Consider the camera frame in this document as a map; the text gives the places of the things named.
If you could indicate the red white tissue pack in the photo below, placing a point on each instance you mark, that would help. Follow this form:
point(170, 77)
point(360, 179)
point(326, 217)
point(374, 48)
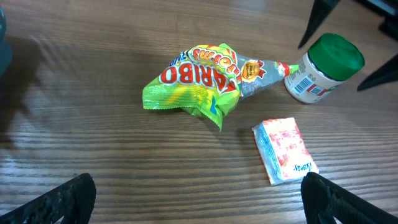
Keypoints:
point(282, 150)

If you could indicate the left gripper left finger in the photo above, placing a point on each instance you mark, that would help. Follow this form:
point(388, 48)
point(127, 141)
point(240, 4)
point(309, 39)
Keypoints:
point(70, 203)

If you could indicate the green lid jar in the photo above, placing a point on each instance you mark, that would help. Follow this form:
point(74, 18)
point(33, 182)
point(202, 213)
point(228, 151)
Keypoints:
point(328, 63)

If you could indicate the green Haribo candy bag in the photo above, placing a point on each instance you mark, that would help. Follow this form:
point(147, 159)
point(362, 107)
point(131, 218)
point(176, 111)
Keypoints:
point(208, 81)

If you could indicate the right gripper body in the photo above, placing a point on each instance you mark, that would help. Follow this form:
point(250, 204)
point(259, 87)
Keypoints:
point(388, 10)

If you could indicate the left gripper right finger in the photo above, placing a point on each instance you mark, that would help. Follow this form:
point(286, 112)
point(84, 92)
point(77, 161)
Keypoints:
point(326, 202)

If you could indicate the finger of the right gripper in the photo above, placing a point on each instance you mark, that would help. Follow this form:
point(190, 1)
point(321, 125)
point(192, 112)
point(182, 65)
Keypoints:
point(385, 74)
point(320, 11)

